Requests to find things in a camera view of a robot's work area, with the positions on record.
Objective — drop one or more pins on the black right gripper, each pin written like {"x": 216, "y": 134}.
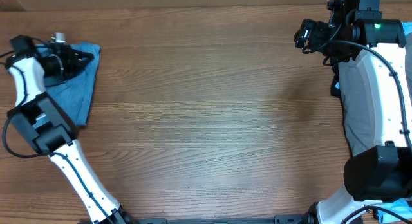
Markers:
{"x": 318, "y": 29}

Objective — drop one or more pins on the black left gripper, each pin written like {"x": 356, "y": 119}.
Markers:
{"x": 71, "y": 55}

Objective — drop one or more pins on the light blue denim jeans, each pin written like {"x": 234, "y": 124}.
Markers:
{"x": 75, "y": 95}

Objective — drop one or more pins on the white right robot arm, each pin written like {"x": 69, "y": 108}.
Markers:
{"x": 381, "y": 174}

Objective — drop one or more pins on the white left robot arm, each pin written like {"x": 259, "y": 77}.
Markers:
{"x": 51, "y": 132}

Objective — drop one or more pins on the light blue folded garment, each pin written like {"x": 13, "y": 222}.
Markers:
{"x": 405, "y": 27}

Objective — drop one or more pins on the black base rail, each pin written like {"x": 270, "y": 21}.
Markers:
{"x": 277, "y": 219}

